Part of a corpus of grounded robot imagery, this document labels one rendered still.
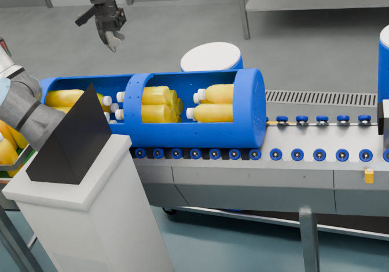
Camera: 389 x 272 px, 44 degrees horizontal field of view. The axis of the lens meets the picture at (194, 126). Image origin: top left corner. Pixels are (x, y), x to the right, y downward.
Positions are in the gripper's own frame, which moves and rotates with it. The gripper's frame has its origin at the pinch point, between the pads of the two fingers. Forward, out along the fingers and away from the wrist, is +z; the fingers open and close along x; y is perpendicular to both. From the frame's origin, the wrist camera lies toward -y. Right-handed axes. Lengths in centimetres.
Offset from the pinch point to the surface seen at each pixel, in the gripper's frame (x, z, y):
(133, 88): -5.0, 13.9, 6.0
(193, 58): 47, 33, 12
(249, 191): -13, 57, 44
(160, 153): -11.2, 39.7, 11.6
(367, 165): -11, 44, 86
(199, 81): 12.6, 23.6, 25.0
